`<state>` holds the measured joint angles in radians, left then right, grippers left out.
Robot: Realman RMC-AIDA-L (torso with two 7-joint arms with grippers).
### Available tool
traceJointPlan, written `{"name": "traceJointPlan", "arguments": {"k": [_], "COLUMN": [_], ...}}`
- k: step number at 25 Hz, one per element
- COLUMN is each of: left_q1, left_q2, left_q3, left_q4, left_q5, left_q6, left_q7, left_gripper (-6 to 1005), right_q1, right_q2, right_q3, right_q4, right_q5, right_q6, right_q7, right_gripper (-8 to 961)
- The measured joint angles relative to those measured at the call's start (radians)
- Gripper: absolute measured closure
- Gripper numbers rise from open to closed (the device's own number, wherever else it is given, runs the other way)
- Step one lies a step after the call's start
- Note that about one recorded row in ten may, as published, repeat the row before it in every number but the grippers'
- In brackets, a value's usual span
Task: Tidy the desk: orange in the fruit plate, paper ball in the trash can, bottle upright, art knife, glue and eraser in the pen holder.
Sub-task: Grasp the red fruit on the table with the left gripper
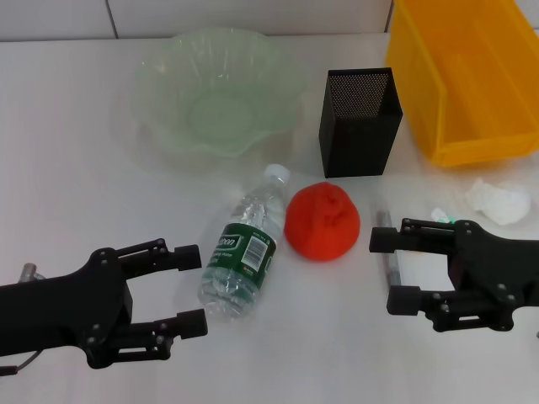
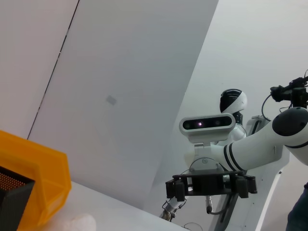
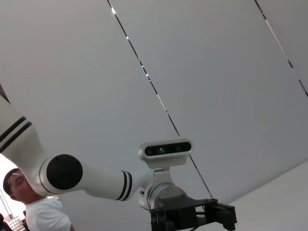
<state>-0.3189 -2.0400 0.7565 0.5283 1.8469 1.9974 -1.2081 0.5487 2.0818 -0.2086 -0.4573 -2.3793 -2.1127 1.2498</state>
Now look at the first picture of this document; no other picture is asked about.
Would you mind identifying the grey pen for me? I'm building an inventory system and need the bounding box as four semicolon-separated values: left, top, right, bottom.
374;208;403;291

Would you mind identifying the white paper ball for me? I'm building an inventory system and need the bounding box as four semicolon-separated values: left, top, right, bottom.
452;177;531;226

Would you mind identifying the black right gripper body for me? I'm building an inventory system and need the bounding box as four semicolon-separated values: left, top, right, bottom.
448;219;539;333

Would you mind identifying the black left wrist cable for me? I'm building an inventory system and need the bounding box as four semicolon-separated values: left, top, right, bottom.
0;351;41;376

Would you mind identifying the red-orange knitted orange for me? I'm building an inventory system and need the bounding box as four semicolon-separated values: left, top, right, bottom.
284;180;362;263

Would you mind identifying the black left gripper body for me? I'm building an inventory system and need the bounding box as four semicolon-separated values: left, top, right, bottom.
0;247;136;359

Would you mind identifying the black mesh pen holder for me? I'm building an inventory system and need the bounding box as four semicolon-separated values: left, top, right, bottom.
318;66;404;178

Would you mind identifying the clear water bottle green label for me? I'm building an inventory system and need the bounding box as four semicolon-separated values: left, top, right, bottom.
197;163;291;323

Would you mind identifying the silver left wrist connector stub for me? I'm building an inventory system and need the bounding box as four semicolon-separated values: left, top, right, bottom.
19;263;46;282

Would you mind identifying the yellow plastic bin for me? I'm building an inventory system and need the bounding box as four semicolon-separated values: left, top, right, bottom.
385;0;539;168

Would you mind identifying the green utility knife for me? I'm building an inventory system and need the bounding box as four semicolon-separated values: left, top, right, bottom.
430;206;456;224

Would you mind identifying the green glass fruit bowl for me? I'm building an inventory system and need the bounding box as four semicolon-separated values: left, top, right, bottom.
133;25;308;159

